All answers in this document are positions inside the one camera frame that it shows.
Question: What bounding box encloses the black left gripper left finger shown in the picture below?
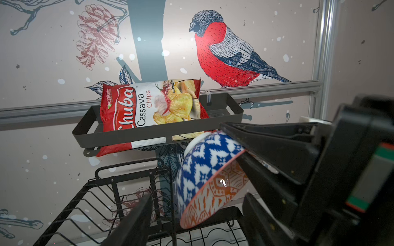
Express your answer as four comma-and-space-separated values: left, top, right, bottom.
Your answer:
101, 193, 153, 246

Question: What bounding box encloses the black wall shelf basket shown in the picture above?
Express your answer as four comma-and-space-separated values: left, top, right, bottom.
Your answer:
72, 93, 244, 157

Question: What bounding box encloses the red patterned bowl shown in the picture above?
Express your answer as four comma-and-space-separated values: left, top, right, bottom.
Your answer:
175, 131, 249, 229

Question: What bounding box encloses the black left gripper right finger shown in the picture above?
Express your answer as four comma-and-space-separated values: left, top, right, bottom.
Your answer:
242, 193, 295, 246

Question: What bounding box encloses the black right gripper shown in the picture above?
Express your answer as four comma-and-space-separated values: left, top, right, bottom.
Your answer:
220, 95, 394, 246

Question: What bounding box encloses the black wire dish rack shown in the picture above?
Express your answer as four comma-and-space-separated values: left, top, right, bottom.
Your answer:
36, 158, 247, 246

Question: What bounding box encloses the red cassava chips bag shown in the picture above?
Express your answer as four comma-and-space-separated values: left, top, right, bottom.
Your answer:
96, 78, 210, 157

